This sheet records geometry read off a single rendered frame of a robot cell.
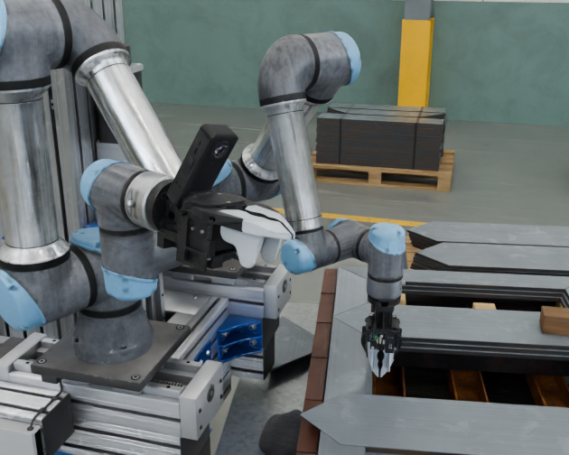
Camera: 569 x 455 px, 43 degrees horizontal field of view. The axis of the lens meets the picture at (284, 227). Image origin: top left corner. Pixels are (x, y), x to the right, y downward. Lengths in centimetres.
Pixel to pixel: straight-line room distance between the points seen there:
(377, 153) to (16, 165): 487
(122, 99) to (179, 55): 813
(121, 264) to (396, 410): 77
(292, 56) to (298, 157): 20
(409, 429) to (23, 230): 83
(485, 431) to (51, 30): 109
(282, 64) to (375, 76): 713
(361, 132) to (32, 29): 486
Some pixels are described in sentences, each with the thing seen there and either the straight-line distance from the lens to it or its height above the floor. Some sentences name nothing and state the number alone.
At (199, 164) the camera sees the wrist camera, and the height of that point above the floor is 151.
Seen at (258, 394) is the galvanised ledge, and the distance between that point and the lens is 191.
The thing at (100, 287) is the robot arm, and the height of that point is 119.
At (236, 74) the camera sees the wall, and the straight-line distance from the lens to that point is 903.
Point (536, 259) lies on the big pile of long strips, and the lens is 239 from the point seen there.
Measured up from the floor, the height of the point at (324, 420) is 85.
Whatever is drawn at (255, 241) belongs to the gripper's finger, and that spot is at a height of 144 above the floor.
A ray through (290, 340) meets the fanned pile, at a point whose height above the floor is 72.
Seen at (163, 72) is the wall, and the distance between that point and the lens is 940.
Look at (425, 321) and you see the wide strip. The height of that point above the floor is 85.
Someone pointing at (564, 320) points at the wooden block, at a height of 89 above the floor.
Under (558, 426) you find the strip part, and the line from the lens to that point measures 161.
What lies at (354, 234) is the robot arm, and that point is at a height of 118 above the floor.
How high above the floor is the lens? 173
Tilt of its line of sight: 20 degrees down
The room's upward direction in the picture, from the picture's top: straight up
